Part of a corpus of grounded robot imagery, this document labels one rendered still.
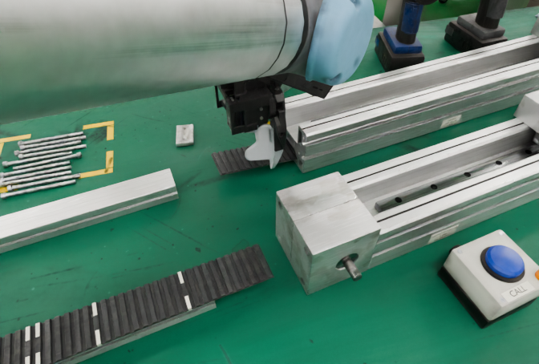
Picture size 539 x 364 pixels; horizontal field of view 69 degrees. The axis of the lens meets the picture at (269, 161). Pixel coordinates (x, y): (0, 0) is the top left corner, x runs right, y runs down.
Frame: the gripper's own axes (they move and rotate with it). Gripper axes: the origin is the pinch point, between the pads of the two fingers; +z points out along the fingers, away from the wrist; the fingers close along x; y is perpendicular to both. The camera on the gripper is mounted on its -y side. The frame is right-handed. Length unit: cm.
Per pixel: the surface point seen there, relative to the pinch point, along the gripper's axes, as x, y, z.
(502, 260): 32.1, -15.2, -5.1
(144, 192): 1.7, 20.7, -0.7
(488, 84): 5.1, -39.4, -5.6
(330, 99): -2.1, -12.1, -5.3
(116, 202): 2.1, 24.8, -0.8
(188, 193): 1.8, 14.7, 2.3
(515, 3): -111, -205, 55
